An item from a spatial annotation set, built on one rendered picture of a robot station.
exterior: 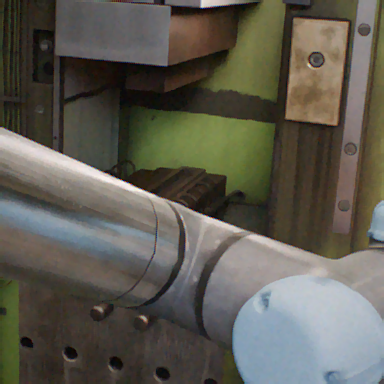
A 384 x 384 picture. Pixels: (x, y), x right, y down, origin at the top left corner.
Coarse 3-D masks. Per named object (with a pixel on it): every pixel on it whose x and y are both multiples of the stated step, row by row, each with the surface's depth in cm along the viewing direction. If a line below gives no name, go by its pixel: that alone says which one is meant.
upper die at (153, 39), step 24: (72, 0) 128; (96, 0) 127; (72, 24) 129; (96, 24) 128; (120, 24) 126; (144, 24) 125; (168, 24) 124; (192, 24) 134; (216, 24) 148; (72, 48) 130; (96, 48) 129; (120, 48) 127; (144, 48) 126; (168, 48) 125; (192, 48) 136; (216, 48) 150
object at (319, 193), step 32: (320, 0) 129; (352, 0) 128; (288, 32) 132; (352, 32) 129; (288, 64) 134; (352, 64) 130; (352, 96) 132; (288, 128) 136; (320, 128) 134; (352, 128) 133; (288, 160) 137; (320, 160) 136; (352, 160) 134; (288, 192) 139; (320, 192) 137; (352, 192) 135; (288, 224) 140; (320, 224) 138; (352, 224) 137
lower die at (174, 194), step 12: (168, 168) 175; (180, 168) 172; (192, 168) 173; (132, 180) 168; (144, 180) 165; (156, 180) 165; (192, 180) 164; (204, 180) 167; (216, 180) 167; (168, 192) 153; (180, 192) 157; (192, 192) 158; (204, 192) 158; (180, 204) 150; (192, 204) 150; (204, 204) 158
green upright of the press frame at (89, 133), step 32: (0, 0) 148; (32, 0) 146; (0, 32) 149; (32, 32) 148; (0, 64) 151; (32, 64) 149; (64, 64) 148; (96, 64) 162; (32, 96) 151; (64, 96) 150; (96, 96) 165; (128, 96) 181; (32, 128) 153; (64, 128) 153; (96, 128) 167; (96, 160) 169; (0, 288) 164; (0, 320) 166; (0, 352) 168
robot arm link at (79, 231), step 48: (0, 144) 38; (0, 192) 38; (48, 192) 40; (96, 192) 43; (144, 192) 48; (0, 240) 39; (48, 240) 40; (96, 240) 43; (144, 240) 46; (192, 240) 49; (48, 288) 45; (96, 288) 45; (144, 288) 47; (192, 288) 49
